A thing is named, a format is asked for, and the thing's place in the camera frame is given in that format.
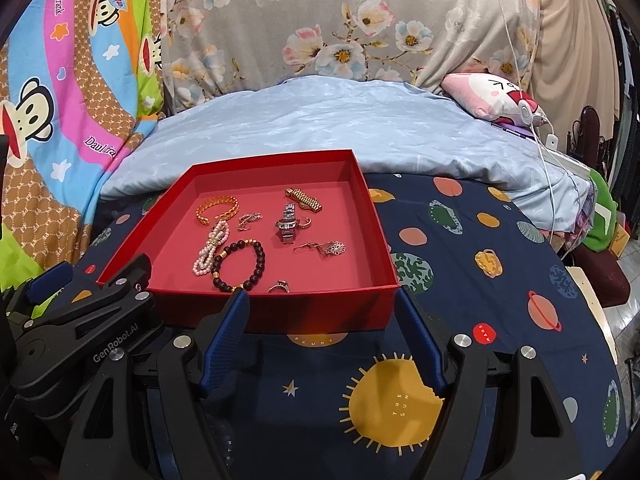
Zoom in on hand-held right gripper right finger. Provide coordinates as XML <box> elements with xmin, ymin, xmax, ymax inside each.
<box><xmin>396</xmin><ymin>291</ymin><xmax>597</xmax><ymax>480</ymax></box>

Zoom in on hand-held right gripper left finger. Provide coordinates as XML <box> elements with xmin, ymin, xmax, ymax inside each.
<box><xmin>61</xmin><ymin>290</ymin><xmax>252</xmax><ymax>480</ymax></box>

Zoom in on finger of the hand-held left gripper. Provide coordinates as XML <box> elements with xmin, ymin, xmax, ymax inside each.
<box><xmin>24</xmin><ymin>262</ymin><xmax>77</xmax><ymax>307</ymax></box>
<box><xmin>74</xmin><ymin>253</ymin><xmax>154</xmax><ymax>307</ymax></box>

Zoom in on dark wooden bead bracelet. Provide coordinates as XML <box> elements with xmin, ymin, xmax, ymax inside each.
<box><xmin>212</xmin><ymin>239</ymin><xmax>267</xmax><ymax>293</ymax></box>

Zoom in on pearl bracelet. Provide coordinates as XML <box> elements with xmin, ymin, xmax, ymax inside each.
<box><xmin>193</xmin><ymin>220</ymin><xmax>231</xmax><ymax>277</ymax></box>

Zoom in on red cardboard box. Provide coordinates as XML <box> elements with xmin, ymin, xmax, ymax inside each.
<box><xmin>96</xmin><ymin>148</ymin><xmax>401</xmax><ymax>337</ymax></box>

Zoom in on silver wristwatch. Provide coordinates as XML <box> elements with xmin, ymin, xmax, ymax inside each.
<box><xmin>274</xmin><ymin>203</ymin><xmax>299</xmax><ymax>246</ymax></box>

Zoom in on navy planet print bedsheet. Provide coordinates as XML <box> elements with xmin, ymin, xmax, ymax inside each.
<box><xmin>70</xmin><ymin>170</ymin><xmax>631</xmax><ymax>480</ymax></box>

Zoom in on gold watch band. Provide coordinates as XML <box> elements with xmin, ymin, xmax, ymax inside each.
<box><xmin>284</xmin><ymin>187</ymin><xmax>324</xmax><ymax>212</ymax></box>

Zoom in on dark red stool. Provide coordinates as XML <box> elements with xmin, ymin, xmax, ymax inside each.
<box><xmin>575</xmin><ymin>247</ymin><xmax>632</xmax><ymax>308</ymax></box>

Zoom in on cartoon monkey blanket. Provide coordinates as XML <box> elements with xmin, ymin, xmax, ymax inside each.
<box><xmin>0</xmin><ymin>0</ymin><xmax>168</xmax><ymax>306</ymax></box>

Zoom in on green cloth bag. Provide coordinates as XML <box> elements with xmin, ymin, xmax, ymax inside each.
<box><xmin>582</xmin><ymin>170</ymin><xmax>621</xmax><ymax>256</ymax></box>

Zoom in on yellow box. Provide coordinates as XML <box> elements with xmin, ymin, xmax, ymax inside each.
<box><xmin>609</xmin><ymin>222</ymin><xmax>632</xmax><ymax>256</ymax></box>

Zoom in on light blue quilt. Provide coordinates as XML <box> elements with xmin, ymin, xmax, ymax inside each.
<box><xmin>100</xmin><ymin>75</ymin><xmax>593</xmax><ymax>241</ymax></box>

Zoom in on pink cartoon pillow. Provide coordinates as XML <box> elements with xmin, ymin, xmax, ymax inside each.
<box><xmin>442</xmin><ymin>72</ymin><xmax>543</xmax><ymax>128</ymax></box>

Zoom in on grey floral cloth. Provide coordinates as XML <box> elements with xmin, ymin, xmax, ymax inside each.
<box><xmin>160</xmin><ymin>0</ymin><xmax>546</xmax><ymax>116</ymax></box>

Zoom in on beige curtain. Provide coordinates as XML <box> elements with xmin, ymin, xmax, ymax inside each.
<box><xmin>530</xmin><ymin>0</ymin><xmax>621</xmax><ymax>171</ymax></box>

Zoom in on hanging dark clothes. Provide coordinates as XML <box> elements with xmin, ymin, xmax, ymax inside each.
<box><xmin>597</xmin><ymin>0</ymin><xmax>640</xmax><ymax>196</ymax></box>

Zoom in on gold chain bangle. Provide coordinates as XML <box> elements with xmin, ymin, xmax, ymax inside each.
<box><xmin>195</xmin><ymin>195</ymin><xmax>240</xmax><ymax>227</ymax></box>

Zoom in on white cable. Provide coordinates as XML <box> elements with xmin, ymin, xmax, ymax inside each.
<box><xmin>480</xmin><ymin>0</ymin><xmax>576</xmax><ymax>261</ymax></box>

